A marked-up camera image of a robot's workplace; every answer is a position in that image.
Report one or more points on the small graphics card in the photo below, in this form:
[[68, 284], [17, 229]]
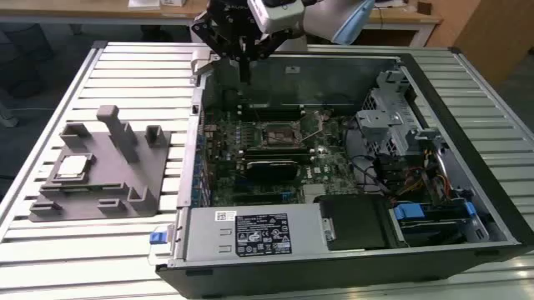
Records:
[[271, 170]]

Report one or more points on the silver chipset heatsink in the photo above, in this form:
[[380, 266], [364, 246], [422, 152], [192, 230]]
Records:
[[314, 189]]

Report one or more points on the green motherboard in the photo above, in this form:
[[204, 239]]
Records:
[[334, 162]]

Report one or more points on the metal socket locking lever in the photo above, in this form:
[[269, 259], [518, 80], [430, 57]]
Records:
[[309, 136]]

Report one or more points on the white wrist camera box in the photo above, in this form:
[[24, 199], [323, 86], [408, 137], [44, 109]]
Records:
[[279, 15]]

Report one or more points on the black RAM slot bank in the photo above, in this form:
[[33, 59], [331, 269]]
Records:
[[275, 154], [271, 112]]

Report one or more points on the small brown box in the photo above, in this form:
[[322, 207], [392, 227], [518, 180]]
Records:
[[424, 7]]

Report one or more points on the wooden desk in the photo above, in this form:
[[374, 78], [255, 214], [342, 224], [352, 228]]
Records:
[[83, 14]]

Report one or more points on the green RAM stick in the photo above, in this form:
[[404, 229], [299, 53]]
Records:
[[83, 188]]

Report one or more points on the black waste bin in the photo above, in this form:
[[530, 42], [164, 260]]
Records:
[[24, 56]]

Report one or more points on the blue bay latch tab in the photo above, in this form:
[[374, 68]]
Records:
[[470, 208]]

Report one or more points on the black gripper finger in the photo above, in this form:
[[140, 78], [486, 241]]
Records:
[[208, 31], [271, 39]]

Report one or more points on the silver CPU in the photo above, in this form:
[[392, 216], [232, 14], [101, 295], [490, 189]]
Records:
[[73, 166]]

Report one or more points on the grey chair leg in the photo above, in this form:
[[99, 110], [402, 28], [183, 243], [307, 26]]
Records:
[[8, 115]]

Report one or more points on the black open PC case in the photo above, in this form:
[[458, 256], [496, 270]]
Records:
[[291, 281]]

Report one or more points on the metal drive cage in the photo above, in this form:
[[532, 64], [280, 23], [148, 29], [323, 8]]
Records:
[[383, 125]]

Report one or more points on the blue case latch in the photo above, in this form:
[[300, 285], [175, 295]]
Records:
[[157, 237]]

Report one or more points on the grey power supply unit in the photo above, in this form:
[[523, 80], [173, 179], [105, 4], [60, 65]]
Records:
[[200, 234]]

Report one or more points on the grey parts rack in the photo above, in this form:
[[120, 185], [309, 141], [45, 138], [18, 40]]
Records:
[[112, 175]]

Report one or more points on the metal disk bay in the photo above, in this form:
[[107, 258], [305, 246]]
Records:
[[438, 228]]

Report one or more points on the CPU socket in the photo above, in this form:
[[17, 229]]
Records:
[[276, 136]]

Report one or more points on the blue disk carrier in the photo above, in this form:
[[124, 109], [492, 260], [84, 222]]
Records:
[[408, 212]]

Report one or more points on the wooden cabinet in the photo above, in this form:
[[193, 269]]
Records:
[[491, 37]]

